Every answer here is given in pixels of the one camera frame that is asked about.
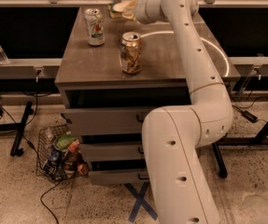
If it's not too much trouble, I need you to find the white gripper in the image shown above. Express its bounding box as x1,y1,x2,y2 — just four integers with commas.
121,0,163,24

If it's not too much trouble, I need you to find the white paper bowl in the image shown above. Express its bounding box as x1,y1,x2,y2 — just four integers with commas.
113,1,131,13

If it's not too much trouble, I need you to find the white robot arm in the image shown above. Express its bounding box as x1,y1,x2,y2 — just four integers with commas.
134,0,233,224

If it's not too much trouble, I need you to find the green yellow sponge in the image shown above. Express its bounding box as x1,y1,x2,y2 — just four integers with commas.
108,3,121,19

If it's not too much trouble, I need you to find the gold brown soda can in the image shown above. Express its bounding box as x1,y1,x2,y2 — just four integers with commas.
120,32,141,75

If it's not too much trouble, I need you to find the white green soda can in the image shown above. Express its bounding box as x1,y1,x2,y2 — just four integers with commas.
84,8,105,46

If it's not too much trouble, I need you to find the grey drawer cabinet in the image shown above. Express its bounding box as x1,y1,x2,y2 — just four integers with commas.
54,5,241,187

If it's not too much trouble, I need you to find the top grey drawer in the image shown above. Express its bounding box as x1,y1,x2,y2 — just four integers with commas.
63,106,153,136

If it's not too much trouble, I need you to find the grey drawer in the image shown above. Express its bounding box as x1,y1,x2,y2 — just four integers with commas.
63,106,153,136
80,142,144,161
89,169,149,185

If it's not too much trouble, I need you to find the green chip bag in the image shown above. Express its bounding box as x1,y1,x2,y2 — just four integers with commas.
53,133,77,151

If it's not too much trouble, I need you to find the middle grey drawer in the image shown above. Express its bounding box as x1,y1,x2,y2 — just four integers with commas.
80,142,144,161

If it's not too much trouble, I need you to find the bottom grey drawer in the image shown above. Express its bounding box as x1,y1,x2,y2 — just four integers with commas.
89,169,149,185

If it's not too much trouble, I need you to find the black table leg left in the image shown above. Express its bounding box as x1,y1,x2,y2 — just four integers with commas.
10,102,33,157

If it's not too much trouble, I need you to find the black table leg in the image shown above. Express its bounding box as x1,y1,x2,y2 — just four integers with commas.
212,143,228,178
10,102,33,157

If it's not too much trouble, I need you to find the black table leg right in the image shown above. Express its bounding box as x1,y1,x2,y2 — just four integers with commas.
212,143,228,178

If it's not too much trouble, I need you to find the blue tape cross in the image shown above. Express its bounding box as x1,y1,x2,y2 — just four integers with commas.
125,182,158,223

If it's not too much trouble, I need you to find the wire basket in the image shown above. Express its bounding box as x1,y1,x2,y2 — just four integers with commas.
36,125,89,182

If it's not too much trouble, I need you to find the black floor cable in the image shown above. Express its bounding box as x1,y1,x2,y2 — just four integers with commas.
0,75,63,224

